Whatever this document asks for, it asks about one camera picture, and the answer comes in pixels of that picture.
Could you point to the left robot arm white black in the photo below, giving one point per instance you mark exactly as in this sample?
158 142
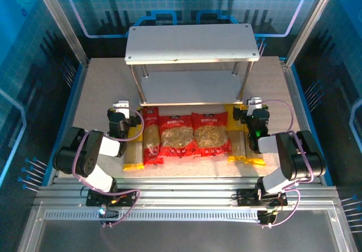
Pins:
93 150

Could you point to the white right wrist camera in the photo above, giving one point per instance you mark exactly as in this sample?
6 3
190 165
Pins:
255 102

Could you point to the aluminium frame post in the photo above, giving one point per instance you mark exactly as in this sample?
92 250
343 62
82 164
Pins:
62 25
311 22

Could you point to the red spaghetti bag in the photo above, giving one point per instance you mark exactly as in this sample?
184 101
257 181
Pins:
151 138

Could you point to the black connector module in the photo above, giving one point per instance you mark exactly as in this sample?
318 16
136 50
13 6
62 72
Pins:
108 213
266 218

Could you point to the yellow spaghetti bag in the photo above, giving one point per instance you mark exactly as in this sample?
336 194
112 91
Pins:
254 159
236 144
134 155

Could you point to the white two-tier metal shelf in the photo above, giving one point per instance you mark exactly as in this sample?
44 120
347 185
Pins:
189 44

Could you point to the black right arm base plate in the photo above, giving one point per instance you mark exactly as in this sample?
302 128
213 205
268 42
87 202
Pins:
246 198

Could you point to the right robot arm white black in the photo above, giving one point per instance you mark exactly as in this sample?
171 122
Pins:
285 155

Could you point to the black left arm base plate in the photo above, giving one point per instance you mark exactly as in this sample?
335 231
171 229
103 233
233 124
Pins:
96 198

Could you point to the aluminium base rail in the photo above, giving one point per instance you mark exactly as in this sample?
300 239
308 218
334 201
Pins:
183 189

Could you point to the red macaroni bag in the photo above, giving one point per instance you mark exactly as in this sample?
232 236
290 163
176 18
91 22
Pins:
210 136
176 138

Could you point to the aluminium side rail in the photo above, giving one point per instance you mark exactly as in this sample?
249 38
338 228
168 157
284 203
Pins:
297 99

